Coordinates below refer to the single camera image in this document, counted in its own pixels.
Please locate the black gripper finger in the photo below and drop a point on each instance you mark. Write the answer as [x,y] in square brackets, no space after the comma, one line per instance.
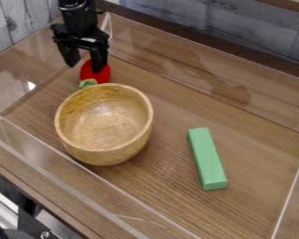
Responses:
[70,53]
[99,56]

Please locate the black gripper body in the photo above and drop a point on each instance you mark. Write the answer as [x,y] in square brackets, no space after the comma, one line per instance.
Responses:
[79,31]

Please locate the red plush strawberry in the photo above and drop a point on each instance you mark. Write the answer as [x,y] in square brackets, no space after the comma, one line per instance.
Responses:
[90,77]

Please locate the wooden bowl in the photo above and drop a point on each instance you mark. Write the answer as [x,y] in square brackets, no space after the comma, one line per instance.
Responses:
[104,123]

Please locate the clear acrylic tray walls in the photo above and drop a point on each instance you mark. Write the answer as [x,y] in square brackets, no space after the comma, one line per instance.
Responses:
[150,198]

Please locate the green rectangular block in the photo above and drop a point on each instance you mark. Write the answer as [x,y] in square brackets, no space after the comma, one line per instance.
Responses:
[209,163]

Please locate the black metal bracket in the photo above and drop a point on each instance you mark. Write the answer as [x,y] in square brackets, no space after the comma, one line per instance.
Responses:
[30,225]

